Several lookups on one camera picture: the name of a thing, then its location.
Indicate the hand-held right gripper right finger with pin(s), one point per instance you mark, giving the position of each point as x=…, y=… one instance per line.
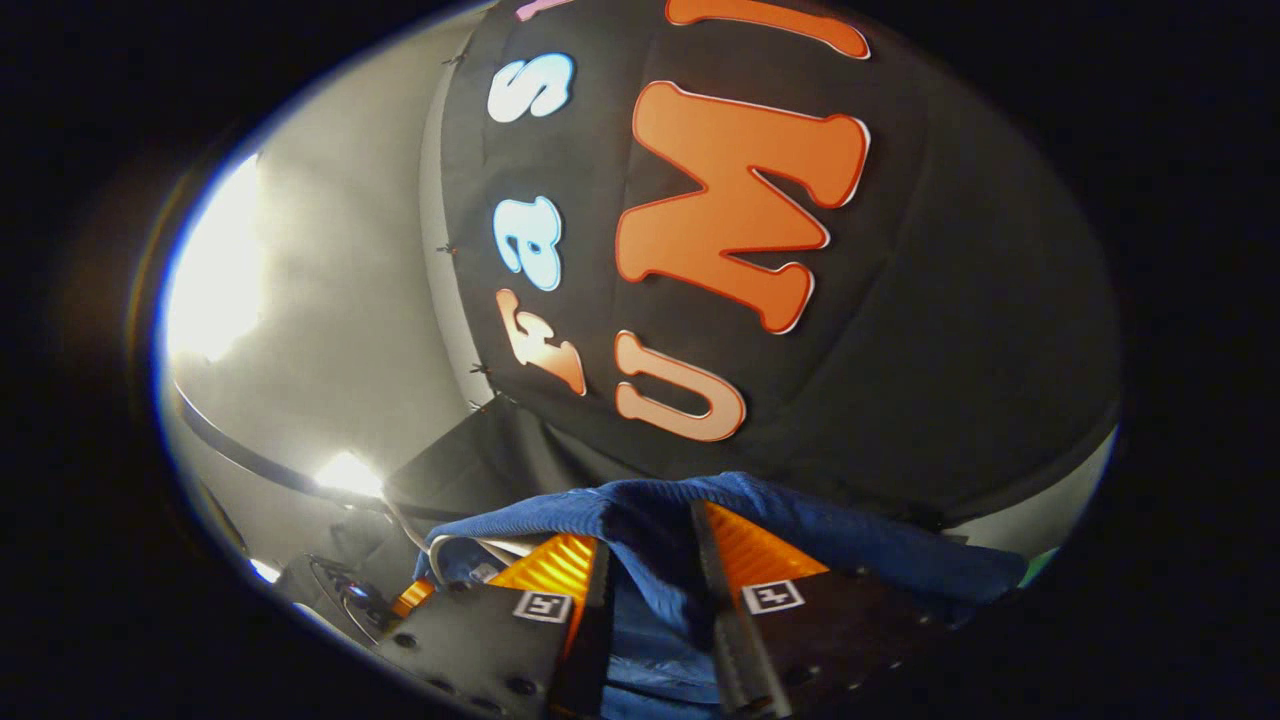
x=740, y=660

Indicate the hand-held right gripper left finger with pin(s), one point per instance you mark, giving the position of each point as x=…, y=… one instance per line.
x=590, y=650

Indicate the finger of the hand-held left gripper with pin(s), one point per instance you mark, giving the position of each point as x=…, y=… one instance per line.
x=415, y=597

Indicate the white plastic clothes hanger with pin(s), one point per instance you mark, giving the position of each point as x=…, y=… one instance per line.
x=480, y=541

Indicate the black clothes rack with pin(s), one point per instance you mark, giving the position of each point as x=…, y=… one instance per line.
x=250, y=464

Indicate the small ceiling light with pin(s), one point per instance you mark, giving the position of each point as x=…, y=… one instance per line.
x=347, y=476

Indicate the row of small backdrop clips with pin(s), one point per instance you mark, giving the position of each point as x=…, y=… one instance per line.
x=480, y=369

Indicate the large ceiling light panel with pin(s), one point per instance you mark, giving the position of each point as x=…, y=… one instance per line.
x=215, y=270

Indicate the black backdrop cloth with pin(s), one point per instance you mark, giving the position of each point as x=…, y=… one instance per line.
x=950, y=350

